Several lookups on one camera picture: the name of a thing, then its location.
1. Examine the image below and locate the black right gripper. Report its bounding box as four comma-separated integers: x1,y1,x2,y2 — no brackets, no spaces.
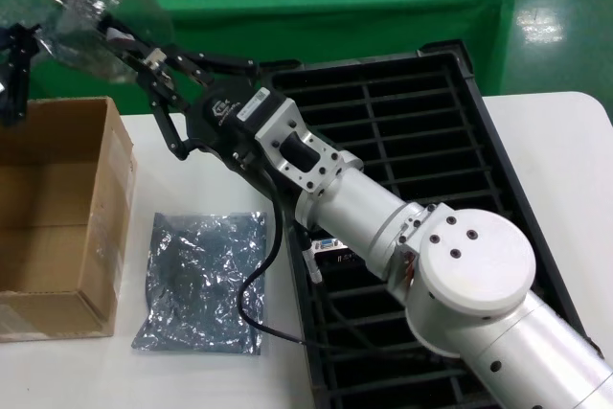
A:
136,51,288,180

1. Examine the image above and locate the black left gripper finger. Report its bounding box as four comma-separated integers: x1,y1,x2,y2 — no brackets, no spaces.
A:
5,22,44,127
0,25,14,70

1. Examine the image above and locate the silver antistatic bag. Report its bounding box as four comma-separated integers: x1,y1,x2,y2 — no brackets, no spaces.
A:
0,0,176,85

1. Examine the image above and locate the open brown cardboard box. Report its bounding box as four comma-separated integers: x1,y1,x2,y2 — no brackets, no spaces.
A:
0,96,138,344

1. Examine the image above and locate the black slotted plastic container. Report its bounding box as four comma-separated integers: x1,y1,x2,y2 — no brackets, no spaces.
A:
258,38,604,409

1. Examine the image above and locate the green cloth covered table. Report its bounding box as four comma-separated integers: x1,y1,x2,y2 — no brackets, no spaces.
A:
0,0,516,113

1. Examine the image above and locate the flat empty antistatic bag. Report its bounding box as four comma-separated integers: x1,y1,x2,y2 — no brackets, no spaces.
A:
131,210,268,357

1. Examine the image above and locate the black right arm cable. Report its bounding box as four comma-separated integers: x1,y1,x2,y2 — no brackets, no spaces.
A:
237,171,317,348

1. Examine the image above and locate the graphics card with plain bracket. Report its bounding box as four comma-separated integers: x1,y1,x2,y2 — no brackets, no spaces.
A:
309,236,366,266

